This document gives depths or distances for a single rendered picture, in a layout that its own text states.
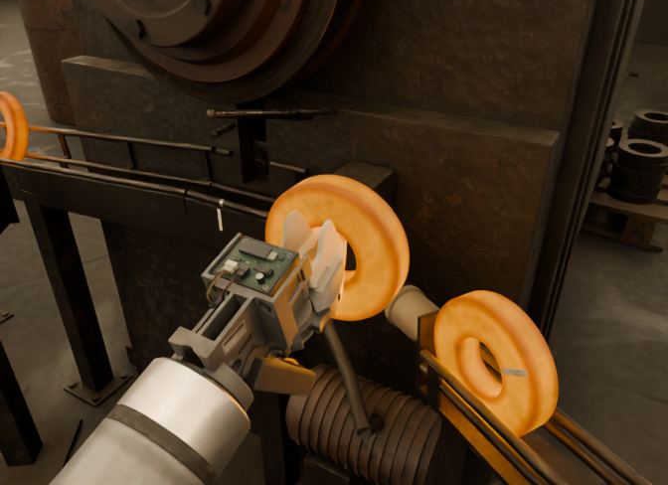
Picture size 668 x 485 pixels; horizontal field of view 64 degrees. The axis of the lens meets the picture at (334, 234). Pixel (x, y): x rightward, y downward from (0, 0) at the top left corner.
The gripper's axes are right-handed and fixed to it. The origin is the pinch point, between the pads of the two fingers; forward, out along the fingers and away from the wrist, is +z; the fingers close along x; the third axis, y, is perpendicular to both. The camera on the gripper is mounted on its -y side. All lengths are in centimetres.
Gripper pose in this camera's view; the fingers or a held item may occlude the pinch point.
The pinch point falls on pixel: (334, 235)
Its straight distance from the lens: 54.3
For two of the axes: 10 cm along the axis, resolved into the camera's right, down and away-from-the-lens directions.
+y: -1.3, -7.0, -7.0
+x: -8.7, -2.6, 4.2
